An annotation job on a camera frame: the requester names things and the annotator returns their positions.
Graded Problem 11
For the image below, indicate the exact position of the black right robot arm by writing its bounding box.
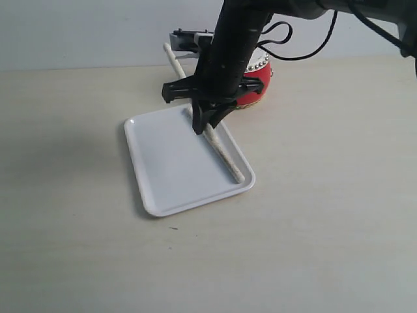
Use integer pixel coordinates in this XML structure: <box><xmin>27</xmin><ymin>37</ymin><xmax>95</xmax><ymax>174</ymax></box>
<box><xmin>162</xmin><ymin>1</ymin><xmax>416</xmax><ymax>135</ymax></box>

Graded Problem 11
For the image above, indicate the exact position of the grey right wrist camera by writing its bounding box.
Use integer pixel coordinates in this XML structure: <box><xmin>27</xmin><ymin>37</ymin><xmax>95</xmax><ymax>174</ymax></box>
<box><xmin>169</xmin><ymin>29</ymin><xmax>214</xmax><ymax>53</ymax></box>

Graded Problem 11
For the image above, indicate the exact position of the black cable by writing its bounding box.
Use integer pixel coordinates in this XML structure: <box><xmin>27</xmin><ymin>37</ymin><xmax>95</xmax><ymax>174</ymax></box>
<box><xmin>257</xmin><ymin>9</ymin><xmax>339</xmax><ymax>61</ymax></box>

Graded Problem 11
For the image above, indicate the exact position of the white rectangular plastic tray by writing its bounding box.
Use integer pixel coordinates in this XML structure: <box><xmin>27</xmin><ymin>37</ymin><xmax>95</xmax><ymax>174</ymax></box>
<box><xmin>124</xmin><ymin>104</ymin><xmax>255</xmax><ymax>217</ymax></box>

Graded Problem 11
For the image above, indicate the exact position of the small red drum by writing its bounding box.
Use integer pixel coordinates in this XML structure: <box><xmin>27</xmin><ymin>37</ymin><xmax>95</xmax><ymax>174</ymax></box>
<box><xmin>236</xmin><ymin>48</ymin><xmax>274</xmax><ymax>110</ymax></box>

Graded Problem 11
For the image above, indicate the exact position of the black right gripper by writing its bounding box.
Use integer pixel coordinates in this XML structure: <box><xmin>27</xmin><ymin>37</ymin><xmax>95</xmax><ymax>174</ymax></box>
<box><xmin>162</xmin><ymin>75</ymin><xmax>265</xmax><ymax>135</ymax></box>

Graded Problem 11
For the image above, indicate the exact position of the white wooden drumstick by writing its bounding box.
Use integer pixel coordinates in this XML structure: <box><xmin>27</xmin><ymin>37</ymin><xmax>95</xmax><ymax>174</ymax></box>
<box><xmin>163</xmin><ymin>42</ymin><xmax>186</xmax><ymax>79</ymax></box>
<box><xmin>196</xmin><ymin>125</ymin><xmax>246</xmax><ymax>184</ymax></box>

